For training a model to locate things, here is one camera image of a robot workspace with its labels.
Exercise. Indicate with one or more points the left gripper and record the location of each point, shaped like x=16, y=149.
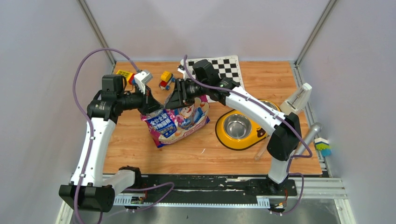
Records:
x=149, y=105

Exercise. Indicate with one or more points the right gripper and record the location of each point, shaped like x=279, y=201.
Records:
x=180, y=96

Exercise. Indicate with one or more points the pink pet food bag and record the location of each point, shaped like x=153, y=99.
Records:
x=168, y=126

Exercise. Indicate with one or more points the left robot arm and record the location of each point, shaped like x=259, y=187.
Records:
x=99, y=133

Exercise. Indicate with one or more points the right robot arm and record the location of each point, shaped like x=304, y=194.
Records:
x=284, y=130

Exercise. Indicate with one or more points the yellow double pet bowl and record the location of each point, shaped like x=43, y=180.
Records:
x=237, y=132

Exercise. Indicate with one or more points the toy block car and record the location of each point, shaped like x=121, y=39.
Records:
x=167, y=78

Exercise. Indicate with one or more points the black white chessboard mat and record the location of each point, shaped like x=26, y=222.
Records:
x=226, y=66

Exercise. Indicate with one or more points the clear plastic scoop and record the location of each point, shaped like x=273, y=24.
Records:
x=263, y=149

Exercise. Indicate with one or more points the silver microphone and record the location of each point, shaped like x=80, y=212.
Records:
x=302, y=151

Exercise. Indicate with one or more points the green blue block toy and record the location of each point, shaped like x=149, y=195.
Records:
x=322, y=145

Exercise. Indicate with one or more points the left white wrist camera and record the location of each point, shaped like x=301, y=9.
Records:
x=141, y=79

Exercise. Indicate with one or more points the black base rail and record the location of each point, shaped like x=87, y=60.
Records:
x=212, y=191

